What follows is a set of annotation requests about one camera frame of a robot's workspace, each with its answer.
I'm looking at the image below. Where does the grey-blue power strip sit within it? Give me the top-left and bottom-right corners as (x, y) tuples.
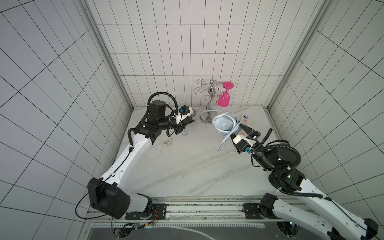
(212, 115), (239, 134)

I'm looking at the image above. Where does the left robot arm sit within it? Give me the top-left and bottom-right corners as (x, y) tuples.
(86, 92), (197, 219)

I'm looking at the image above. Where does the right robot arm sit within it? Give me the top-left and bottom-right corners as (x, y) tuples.
(231, 124), (379, 240)

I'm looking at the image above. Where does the white multicolour power strip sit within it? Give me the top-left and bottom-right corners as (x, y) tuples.
(240, 114), (251, 136)

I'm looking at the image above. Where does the chrome wine glass rack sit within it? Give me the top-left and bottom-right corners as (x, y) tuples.
(193, 79), (220, 125)

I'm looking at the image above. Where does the pink wine glass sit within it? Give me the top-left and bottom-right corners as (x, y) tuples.
(218, 82), (234, 108)

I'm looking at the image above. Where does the cream cord of teal strip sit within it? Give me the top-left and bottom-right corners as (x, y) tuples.
(131, 119), (173, 159)

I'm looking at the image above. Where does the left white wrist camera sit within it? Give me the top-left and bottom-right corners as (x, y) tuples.
(175, 105), (192, 124)

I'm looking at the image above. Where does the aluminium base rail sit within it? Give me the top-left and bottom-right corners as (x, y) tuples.
(85, 196), (283, 225)

